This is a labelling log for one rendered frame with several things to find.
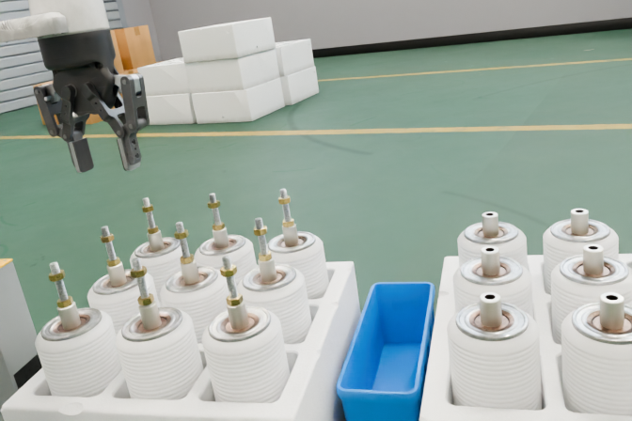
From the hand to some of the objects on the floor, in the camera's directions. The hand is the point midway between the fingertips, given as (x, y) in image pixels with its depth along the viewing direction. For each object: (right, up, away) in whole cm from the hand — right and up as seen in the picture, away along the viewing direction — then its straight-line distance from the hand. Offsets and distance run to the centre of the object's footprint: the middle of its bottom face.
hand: (105, 159), depth 68 cm
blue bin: (+37, -36, +25) cm, 58 cm away
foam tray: (+10, -40, +24) cm, 48 cm away
